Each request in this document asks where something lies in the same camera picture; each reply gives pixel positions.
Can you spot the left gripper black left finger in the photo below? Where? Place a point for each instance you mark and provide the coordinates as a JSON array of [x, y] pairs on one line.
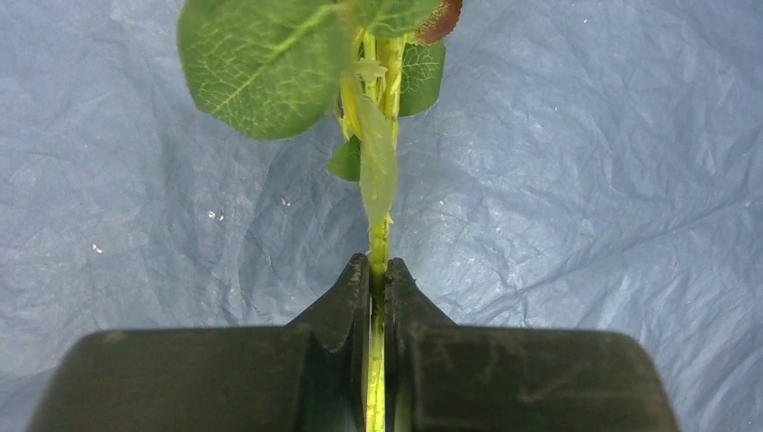
[[306, 375]]

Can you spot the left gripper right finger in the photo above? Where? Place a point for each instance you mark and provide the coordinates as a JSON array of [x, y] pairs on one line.
[[442, 376]]

